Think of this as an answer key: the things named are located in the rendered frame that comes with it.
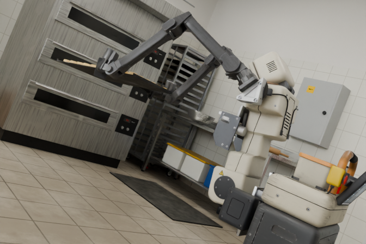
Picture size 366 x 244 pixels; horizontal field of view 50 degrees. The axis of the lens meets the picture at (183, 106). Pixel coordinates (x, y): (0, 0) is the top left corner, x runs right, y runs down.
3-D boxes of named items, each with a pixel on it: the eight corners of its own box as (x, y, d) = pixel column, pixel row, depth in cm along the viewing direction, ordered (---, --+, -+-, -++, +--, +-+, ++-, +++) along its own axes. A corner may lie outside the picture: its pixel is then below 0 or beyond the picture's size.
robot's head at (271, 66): (297, 87, 191) (286, 61, 197) (286, 75, 173) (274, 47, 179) (270, 99, 196) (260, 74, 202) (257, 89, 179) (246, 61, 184)
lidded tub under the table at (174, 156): (159, 160, 525) (167, 142, 526) (184, 167, 554) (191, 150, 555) (176, 170, 496) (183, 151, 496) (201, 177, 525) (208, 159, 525)
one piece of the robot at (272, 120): (276, 223, 190) (304, 102, 197) (250, 226, 158) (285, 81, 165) (228, 207, 204) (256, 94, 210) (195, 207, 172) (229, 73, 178)
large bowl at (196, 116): (178, 115, 527) (182, 105, 527) (197, 123, 552) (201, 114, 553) (197, 123, 498) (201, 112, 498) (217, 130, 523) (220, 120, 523)
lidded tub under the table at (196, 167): (177, 170, 494) (185, 151, 494) (202, 177, 524) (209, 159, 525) (197, 182, 465) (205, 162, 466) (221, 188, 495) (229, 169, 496)
